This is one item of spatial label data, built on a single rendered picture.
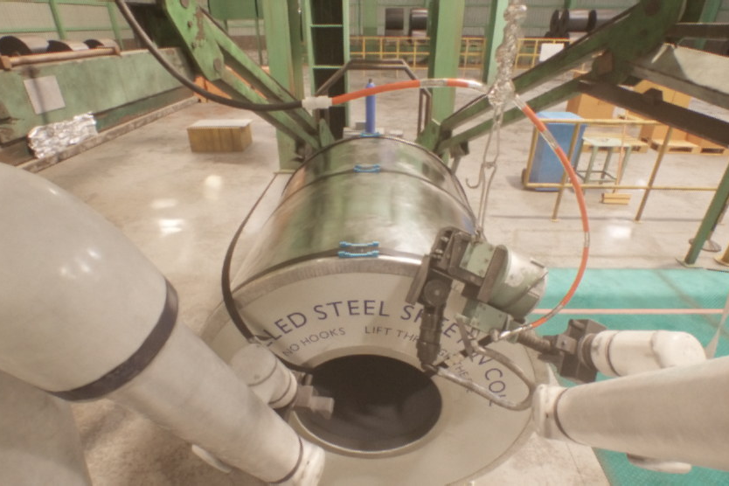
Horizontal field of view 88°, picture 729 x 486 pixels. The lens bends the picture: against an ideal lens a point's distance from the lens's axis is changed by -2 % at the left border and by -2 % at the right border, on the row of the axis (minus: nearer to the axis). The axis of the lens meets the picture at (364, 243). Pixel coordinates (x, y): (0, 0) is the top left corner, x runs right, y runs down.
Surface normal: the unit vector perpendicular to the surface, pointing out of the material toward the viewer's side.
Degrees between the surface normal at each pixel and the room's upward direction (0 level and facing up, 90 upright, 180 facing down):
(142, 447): 0
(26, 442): 90
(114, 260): 63
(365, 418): 2
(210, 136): 90
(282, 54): 90
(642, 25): 90
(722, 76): 50
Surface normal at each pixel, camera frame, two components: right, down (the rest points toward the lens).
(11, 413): 0.88, 0.22
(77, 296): 0.76, 0.04
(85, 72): 1.00, 0.02
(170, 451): 0.00, -0.87
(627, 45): -0.94, 0.17
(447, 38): -0.04, 0.49
